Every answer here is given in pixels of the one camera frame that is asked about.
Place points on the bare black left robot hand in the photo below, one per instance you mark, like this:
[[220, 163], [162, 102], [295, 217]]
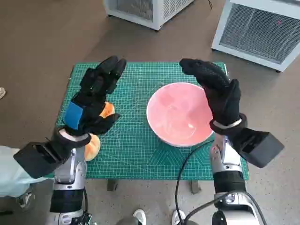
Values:
[[93, 93]]

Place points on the large white mesh cabinet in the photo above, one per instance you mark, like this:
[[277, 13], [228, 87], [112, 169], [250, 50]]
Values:
[[255, 30]]

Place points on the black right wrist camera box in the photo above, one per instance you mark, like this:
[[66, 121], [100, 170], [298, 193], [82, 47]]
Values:
[[264, 147]]

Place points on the person's shoe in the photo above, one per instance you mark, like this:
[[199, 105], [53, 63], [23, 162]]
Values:
[[2, 93]]

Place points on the pink bowl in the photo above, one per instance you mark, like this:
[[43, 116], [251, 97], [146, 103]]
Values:
[[173, 112]]

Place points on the long striped toy bread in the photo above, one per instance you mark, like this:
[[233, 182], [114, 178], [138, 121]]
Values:
[[109, 110]]

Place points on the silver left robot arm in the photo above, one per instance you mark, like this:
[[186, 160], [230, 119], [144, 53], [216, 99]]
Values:
[[68, 173]]

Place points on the black circuit board device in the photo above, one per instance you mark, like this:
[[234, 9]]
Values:
[[87, 218]]

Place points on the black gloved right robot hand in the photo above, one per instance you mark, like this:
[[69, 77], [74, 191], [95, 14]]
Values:
[[222, 100]]

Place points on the green cutting mat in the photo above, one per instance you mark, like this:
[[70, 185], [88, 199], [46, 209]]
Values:
[[136, 145]]

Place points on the grey table leg bracket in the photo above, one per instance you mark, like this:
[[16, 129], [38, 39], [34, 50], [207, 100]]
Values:
[[112, 185], [195, 187]]

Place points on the person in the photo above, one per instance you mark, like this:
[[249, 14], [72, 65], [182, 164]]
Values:
[[11, 173]]

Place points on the small white mesh cabinet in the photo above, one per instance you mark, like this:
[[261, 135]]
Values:
[[131, 14]]

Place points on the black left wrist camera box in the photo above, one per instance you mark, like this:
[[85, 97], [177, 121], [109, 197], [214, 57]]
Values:
[[35, 159]]

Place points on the round toy bread bun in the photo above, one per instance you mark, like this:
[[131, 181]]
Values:
[[93, 147]]

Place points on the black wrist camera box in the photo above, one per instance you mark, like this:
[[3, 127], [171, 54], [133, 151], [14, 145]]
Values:
[[264, 147], [35, 159]]

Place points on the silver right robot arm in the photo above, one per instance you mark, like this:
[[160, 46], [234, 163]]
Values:
[[227, 182]]

